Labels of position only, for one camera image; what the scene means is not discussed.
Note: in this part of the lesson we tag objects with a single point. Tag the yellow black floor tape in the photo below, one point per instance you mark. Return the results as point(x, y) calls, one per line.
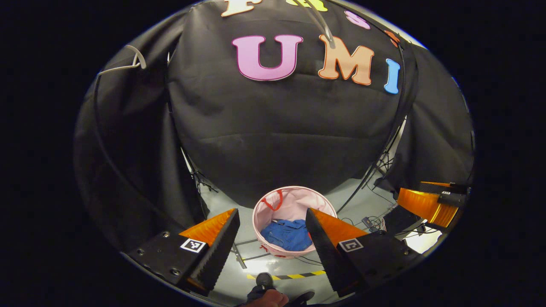
point(294, 276)

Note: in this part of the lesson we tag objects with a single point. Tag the black tripod stand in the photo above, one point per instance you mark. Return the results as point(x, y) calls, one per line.
point(384, 162)
point(198, 177)

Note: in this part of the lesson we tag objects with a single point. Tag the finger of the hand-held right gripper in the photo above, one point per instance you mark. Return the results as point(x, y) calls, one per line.
point(443, 186)
point(426, 207)

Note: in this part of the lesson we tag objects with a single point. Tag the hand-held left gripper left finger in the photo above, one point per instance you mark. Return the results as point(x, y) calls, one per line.
point(219, 251)

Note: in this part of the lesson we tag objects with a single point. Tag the black backdrop cloth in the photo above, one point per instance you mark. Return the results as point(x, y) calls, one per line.
point(277, 128)

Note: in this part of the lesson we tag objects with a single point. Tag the black floor box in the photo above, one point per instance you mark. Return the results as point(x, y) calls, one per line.
point(401, 219)

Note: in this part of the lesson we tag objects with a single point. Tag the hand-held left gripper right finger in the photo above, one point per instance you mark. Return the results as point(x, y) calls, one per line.
point(326, 251)

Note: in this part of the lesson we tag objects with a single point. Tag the white clothes hanger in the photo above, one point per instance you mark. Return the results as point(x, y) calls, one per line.
point(323, 25)
point(140, 57)

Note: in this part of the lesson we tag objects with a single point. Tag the person's foot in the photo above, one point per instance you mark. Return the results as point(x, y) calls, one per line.
point(268, 298)

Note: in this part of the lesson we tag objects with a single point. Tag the pink laundry hamper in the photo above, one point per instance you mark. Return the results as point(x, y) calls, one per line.
point(294, 202)

